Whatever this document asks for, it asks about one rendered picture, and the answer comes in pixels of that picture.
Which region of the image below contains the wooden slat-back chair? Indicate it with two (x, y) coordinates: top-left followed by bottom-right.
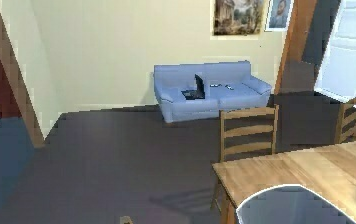
(334, 91), (356, 145)
(209, 104), (280, 212)

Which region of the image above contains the black laptop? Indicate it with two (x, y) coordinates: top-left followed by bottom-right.
(181, 73), (206, 101)

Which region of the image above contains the framed portrait picture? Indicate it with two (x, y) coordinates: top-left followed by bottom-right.
(264, 0), (295, 33)

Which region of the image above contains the white room door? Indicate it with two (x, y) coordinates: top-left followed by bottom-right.
(313, 0), (356, 104)

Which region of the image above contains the light blue sofa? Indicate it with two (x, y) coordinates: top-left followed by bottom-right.
(153, 60), (273, 124)

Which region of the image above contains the wooden dining table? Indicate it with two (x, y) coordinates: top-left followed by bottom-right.
(211, 139), (356, 224)

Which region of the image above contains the landscape painting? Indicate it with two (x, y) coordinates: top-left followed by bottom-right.
(213, 0), (266, 37)

